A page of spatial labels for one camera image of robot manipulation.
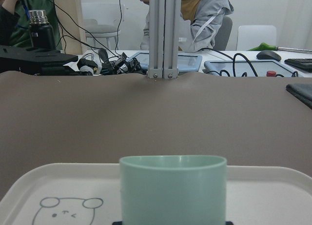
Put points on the green cup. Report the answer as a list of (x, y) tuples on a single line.
[(173, 190)]

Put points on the grey folded cloth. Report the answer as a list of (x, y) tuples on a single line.
[(302, 91)]

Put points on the black water bottle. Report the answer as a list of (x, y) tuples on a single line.
[(41, 31)]

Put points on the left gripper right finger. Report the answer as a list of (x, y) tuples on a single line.
[(229, 223)]

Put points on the black mouse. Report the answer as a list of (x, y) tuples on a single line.
[(268, 55)]

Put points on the aluminium frame post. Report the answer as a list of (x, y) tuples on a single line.
[(163, 39)]

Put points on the black keyboard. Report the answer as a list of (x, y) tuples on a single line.
[(303, 64)]

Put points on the cream rabbit tray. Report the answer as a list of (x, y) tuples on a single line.
[(89, 194)]

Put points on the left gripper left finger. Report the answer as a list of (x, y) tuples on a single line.
[(117, 223)]

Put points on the teach pendant tablet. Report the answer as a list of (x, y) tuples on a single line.
[(242, 68), (185, 62)]

